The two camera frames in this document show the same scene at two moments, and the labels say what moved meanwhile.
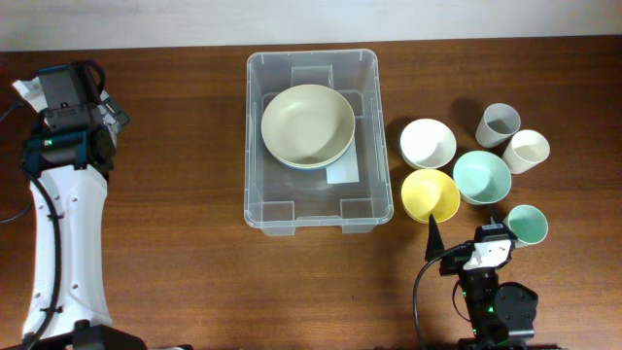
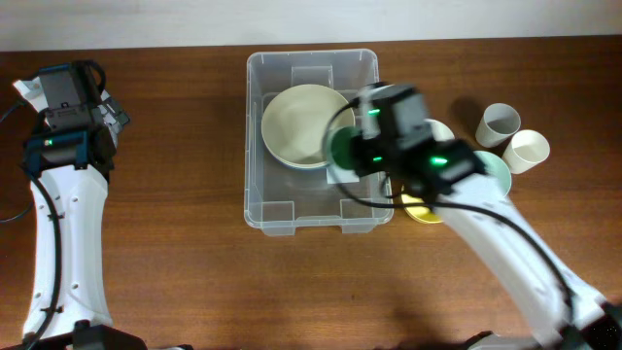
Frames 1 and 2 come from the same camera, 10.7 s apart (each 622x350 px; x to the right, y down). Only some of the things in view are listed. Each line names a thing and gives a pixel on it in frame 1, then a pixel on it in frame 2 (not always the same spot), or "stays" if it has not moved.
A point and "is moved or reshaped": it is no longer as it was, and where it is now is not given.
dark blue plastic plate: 321,167 stays
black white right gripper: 454,262 → 361,163
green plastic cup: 528,224 is moved or reshaped
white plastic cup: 528,149 stays
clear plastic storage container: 315,146 stays
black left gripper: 116,115 stays
